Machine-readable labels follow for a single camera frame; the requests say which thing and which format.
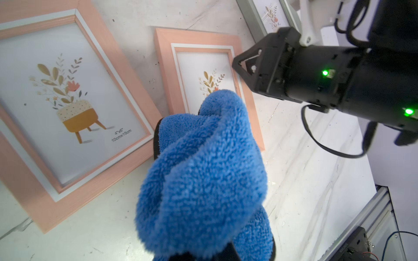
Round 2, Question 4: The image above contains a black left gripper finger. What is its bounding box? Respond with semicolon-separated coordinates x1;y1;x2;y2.
168;242;241;261

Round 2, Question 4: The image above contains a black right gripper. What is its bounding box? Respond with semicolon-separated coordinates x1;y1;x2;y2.
232;27;365;106

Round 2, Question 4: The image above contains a pink picture frame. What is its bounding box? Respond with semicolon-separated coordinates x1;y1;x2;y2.
1;1;161;233
154;28;265;151

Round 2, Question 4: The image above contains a green picture frame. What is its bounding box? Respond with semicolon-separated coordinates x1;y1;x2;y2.
237;0;301;42

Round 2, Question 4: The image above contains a blue microfibre cloth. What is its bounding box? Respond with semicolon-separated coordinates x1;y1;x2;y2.
135;90;276;261

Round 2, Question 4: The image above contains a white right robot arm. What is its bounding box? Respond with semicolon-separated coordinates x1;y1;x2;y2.
232;1;418;146

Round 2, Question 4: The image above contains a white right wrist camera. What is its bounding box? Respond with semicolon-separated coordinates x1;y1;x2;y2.
290;0;345;47

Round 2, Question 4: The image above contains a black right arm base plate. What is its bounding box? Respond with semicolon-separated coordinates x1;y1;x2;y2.
329;226;378;261

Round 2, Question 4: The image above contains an aluminium front rail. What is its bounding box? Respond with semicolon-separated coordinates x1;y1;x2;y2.
320;186;407;261

